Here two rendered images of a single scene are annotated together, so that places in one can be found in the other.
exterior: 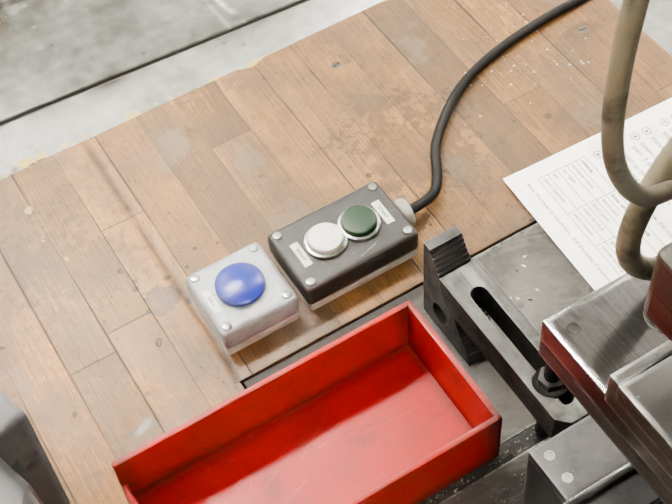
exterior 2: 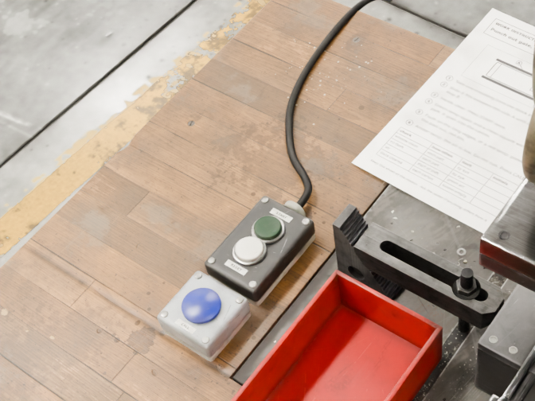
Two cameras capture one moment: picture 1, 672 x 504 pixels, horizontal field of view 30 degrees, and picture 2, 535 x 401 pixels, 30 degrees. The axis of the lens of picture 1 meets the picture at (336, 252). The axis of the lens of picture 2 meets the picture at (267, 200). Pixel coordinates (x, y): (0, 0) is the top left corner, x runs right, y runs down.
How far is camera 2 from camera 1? 0.16 m
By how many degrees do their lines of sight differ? 10
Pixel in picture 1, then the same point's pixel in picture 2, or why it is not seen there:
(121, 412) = not seen: outside the picture
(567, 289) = (433, 223)
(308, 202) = (218, 229)
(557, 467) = (502, 345)
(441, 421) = (391, 349)
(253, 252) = (199, 278)
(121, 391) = not seen: outside the picture
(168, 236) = (123, 292)
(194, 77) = (18, 183)
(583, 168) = (404, 135)
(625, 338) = not seen: outside the picture
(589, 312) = (509, 220)
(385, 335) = (326, 301)
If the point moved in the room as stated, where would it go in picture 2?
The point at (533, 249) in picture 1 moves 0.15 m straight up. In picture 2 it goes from (396, 204) to (392, 110)
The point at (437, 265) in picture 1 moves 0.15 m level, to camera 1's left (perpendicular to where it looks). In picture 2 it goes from (347, 236) to (208, 304)
